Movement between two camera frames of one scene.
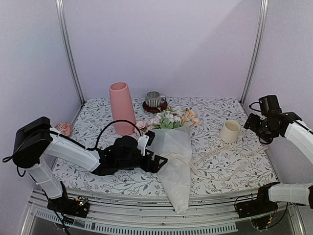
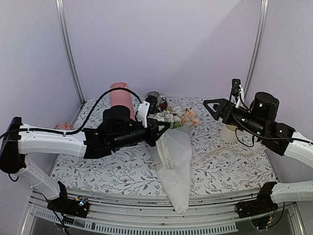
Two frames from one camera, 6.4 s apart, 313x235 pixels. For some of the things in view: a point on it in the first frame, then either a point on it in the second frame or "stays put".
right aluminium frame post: [264, 6] stays put
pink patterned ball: [65, 129] stays put
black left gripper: [155, 168] → [153, 130]
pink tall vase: [122, 108] stays put
